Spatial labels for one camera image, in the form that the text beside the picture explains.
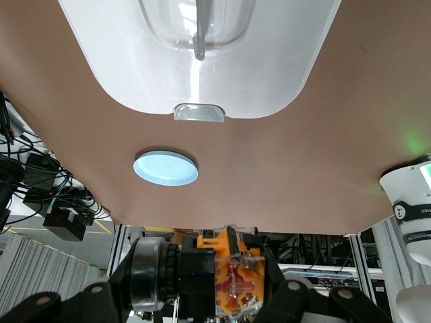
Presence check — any black power adapter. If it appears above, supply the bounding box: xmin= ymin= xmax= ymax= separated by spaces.
xmin=22 ymin=152 xmax=59 ymax=190
xmin=42 ymin=206 xmax=88 ymax=242

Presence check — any grey pleated curtain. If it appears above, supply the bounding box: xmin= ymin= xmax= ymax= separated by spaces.
xmin=0 ymin=234 xmax=114 ymax=319

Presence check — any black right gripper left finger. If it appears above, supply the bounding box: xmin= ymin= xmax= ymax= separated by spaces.
xmin=0 ymin=236 xmax=169 ymax=323

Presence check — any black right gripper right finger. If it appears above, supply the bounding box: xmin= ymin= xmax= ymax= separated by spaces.
xmin=232 ymin=249 xmax=393 ymax=323

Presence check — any light blue round plate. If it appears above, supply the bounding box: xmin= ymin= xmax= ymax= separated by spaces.
xmin=133 ymin=149 xmax=199 ymax=187

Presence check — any orange black push-button switch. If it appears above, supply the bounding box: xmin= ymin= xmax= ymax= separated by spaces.
xmin=129 ymin=223 xmax=270 ymax=319

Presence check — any aluminium frame post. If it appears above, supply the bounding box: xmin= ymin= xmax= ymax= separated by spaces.
xmin=106 ymin=223 xmax=133 ymax=279
xmin=343 ymin=231 xmax=372 ymax=299

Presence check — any white lidded storage box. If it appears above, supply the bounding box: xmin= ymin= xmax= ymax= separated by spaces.
xmin=57 ymin=0 xmax=343 ymax=124

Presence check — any tangled cable bundle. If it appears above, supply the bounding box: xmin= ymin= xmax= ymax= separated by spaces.
xmin=0 ymin=89 xmax=112 ymax=233

